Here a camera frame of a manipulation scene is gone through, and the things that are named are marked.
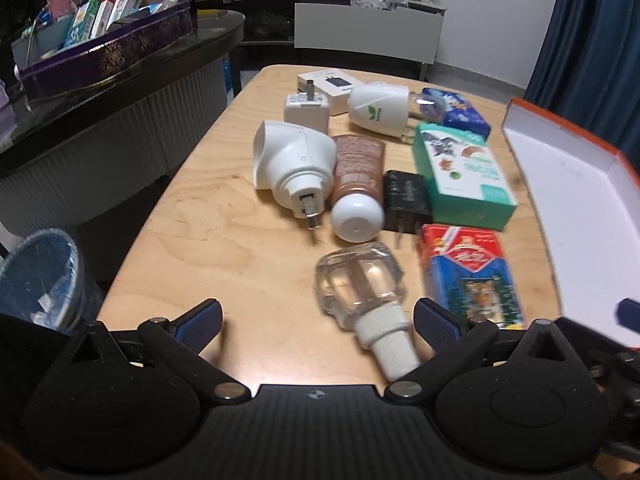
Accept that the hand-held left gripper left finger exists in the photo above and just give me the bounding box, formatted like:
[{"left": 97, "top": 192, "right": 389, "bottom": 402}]
[{"left": 67, "top": 298, "right": 252, "bottom": 404}]

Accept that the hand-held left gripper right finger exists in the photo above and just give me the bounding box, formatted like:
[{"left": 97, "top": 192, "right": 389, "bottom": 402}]
[{"left": 385, "top": 297, "right": 576, "bottom": 406}]

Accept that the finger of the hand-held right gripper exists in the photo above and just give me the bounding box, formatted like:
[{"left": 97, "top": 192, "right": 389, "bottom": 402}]
[
  {"left": 614, "top": 297, "right": 640, "bottom": 332},
  {"left": 556, "top": 316, "right": 640, "bottom": 358}
]

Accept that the red blue playing card box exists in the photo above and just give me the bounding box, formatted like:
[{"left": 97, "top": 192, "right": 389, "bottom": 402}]
[{"left": 417, "top": 224, "right": 527, "bottom": 331}]

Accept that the clear glass bottle white cap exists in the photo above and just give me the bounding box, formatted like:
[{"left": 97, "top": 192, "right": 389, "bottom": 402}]
[{"left": 313, "top": 241, "right": 422, "bottom": 382}]

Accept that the orange white cardboard box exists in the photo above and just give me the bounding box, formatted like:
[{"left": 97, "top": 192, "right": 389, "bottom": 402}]
[{"left": 501, "top": 97, "right": 640, "bottom": 347}]

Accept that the black charger plug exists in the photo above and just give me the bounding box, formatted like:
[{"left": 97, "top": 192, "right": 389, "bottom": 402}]
[{"left": 382, "top": 170, "right": 434, "bottom": 251}]

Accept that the teal cartoon bandage box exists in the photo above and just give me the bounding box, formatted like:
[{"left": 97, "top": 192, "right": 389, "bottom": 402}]
[{"left": 412, "top": 122, "right": 519, "bottom": 232}]

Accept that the brown tube with white cap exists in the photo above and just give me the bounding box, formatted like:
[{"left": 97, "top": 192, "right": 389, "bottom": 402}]
[{"left": 329, "top": 135, "right": 387, "bottom": 245}]

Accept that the plain white plug-in vaporizer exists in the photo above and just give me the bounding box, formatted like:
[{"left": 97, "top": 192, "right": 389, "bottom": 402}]
[{"left": 252, "top": 120, "right": 338, "bottom": 242}]

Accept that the blue cartoon tin box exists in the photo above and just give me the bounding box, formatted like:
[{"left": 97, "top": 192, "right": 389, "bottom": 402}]
[{"left": 420, "top": 87, "right": 492, "bottom": 143}]

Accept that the white leaf-print plug-in vaporizer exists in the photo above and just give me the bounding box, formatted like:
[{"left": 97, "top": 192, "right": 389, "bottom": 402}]
[{"left": 347, "top": 81, "right": 443, "bottom": 141}]

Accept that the white charger plug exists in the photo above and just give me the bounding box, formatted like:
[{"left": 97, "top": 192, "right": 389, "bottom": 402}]
[{"left": 283, "top": 80, "right": 331, "bottom": 133}]

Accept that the waste bin with blue bag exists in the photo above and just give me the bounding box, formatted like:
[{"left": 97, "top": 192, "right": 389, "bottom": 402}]
[{"left": 0, "top": 228, "right": 103, "bottom": 336}]

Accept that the black glass-top counter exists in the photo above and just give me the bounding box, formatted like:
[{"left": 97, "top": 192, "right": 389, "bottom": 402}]
[{"left": 0, "top": 10, "right": 246, "bottom": 273}]

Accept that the flat white product box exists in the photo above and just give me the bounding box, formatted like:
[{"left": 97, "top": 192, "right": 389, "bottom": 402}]
[{"left": 296, "top": 67, "right": 368, "bottom": 117}]

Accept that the blue curtain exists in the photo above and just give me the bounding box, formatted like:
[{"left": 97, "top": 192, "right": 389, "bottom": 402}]
[{"left": 522, "top": 0, "right": 640, "bottom": 156}]

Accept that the purple patterned storage box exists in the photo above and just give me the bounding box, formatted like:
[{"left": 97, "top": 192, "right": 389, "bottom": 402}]
[{"left": 11, "top": 0, "right": 193, "bottom": 103}]

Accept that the white drawer front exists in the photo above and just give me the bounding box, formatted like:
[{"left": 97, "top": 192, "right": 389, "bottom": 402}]
[{"left": 294, "top": 2, "right": 445, "bottom": 66}]

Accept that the tv stand cabinet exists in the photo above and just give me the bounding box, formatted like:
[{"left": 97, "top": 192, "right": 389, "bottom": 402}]
[{"left": 192, "top": 0, "right": 448, "bottom": 81}]

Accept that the pile of small medicine boxes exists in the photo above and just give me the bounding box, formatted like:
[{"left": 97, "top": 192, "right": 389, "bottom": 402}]
[{"left": 37, "top": 0, "right": 168, "bottom": 51}]

